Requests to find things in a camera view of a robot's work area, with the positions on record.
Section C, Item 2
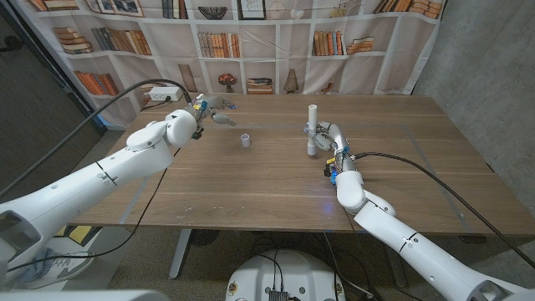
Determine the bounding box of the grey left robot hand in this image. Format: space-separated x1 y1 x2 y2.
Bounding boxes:
191 94 238 128

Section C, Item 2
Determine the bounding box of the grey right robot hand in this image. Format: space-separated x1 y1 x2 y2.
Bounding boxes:
303 120 358 174

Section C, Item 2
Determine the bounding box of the white PVC pipe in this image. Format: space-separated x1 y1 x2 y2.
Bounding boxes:
308 104 318 147

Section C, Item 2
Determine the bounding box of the white power strip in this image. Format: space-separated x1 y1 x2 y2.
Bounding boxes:
148 86 184 102

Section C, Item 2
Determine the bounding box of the printed bookshelf backdrop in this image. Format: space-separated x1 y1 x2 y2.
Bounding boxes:
8 0 448 130

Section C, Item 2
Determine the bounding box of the grey table leg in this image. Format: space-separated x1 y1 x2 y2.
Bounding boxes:
382 233 409 288
169 228 193 280

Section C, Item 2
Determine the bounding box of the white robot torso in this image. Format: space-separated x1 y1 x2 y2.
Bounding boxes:
225 249 347 301

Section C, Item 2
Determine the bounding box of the dark grey partition panel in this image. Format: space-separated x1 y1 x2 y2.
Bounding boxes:
0 8 108 193

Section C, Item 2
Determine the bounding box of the yellow flat object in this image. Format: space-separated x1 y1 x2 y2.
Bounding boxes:
53 225 94 246

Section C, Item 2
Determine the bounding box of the white sneaker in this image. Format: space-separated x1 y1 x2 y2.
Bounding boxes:
24 250 95 290

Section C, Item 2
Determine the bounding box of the person's leg in jeans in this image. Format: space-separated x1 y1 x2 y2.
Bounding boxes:
16 247 56 283

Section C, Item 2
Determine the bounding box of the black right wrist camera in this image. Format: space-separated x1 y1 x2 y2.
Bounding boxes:
324 162 338 186

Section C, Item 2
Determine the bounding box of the black power strip cord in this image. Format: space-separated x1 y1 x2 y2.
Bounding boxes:
140 96 172 113

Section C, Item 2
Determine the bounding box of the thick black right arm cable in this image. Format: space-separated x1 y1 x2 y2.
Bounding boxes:
354 151 535 269

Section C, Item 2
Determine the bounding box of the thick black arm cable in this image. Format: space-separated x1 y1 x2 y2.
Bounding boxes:
0 79 193 198
354 151 535 269

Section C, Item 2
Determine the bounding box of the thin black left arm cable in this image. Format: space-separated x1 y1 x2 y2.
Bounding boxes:
8 148 181 273

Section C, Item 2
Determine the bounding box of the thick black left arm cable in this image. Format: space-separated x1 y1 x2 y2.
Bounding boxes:
0 79 193 198

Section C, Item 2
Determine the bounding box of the black torso cable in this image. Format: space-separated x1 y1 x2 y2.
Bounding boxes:
254 249 286 293

